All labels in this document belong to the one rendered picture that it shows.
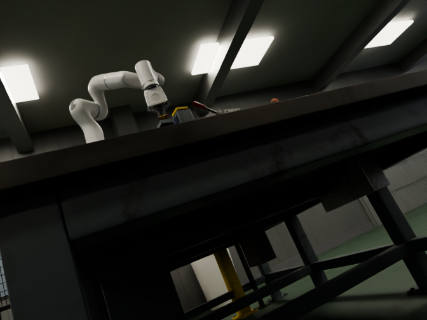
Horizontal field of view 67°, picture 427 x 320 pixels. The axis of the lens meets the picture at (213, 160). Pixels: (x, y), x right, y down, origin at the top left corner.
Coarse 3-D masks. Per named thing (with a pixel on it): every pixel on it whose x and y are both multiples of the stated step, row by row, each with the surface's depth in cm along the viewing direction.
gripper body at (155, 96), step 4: (148, 88) 160; (152, 88) 161; (156, 88) 161; (160, 88) 161; (144, 92) 161; (148, 92) 160; (152, 92) 160; (156, 92) 160; (160, 92) 160; (148, 96) 159; (152, 96) 159; (156, 96) 159; (160, 96) 160; (164, 96) 160; (148, 100) 158; (152, 100) 158; (156, 100) 158; (160, 100) 159; (164, 100) 159; (148, 104) 158; (152, 104) 158; (156, 104) 158; (160, 104) 160; (164, 104) 162; (152, 108) 162
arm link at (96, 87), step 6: (96, 78) 179; (102, 78) 176; (90, 84) 181; (96, 84) 179; (102, 84) 177; (90, 90) 183; (96, 90) 181; (102, 90) 182; (96, 96) 184; (102, 96) 185; (96, 102) 189; (102, 102) 187; (102, 108) 189; (102, 114) 189; (96, 120) 191
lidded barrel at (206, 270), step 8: (208, 256) 405; (192, 264) 418; (200, 264) 406; (208, 264) 403; (216, 264) 403; (200, 272) 407; (208, 272) 401; (216, 272) 400; (200, 280) 409; (208, 280) 400; (216, 280) 398; (208, 288) 400; (216, 288) 396; (224, 288) 396; (208, 296) 402; (216, 296) 395; (224, 304) 391
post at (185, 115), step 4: (176, 112) 142; (180, 112) 142; (184, 112) 143; (188, 112) 144; (176, 116) 142; (180, 116) 141; (184, 116) 142; (188, 116) 143; (192, 116) 144; (180, 120) 140; (184, 120) 141; (188, 120) 142; (192, 120) 143
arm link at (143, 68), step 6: (144, 60) 165; (138, 66) 164; (144, 66) 163; (150, 66) 165; (138, 72) 164; (144, 72) 162; (150, 72) 163; (156, 72) 169; (144, 78) 161; (150, 78) 161; (156, 78) 166
